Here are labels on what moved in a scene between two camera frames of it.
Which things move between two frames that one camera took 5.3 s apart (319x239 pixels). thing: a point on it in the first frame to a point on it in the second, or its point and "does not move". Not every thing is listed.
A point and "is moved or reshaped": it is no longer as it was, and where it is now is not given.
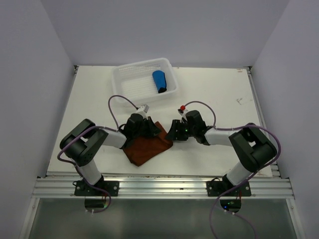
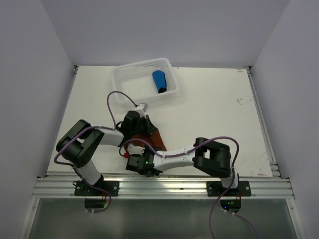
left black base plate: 81,189 does not move
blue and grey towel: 159,76 does not move
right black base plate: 217,188 does not move
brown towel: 141,149 is moved or reshaped
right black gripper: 173,135 to 146,150
